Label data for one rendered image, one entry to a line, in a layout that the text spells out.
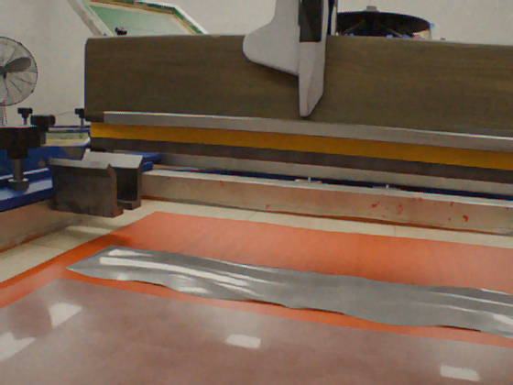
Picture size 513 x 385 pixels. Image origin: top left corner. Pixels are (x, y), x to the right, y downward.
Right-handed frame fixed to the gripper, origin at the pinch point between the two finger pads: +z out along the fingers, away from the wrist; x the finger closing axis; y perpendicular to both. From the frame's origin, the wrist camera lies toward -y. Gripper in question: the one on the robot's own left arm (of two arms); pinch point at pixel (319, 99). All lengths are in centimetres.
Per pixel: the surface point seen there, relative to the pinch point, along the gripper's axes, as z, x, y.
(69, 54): -49, -415, 352
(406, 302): 12.7, 6.6, -7.7
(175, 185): 11.5, -17.4, 20.2
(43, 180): 9.1, -2.3, 28.6
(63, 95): -1, -415, 360
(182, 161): 9.3, -24.3, 22.4
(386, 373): 13.5, 14.3, -6.6
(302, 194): 11.1, -17.4, 3.8
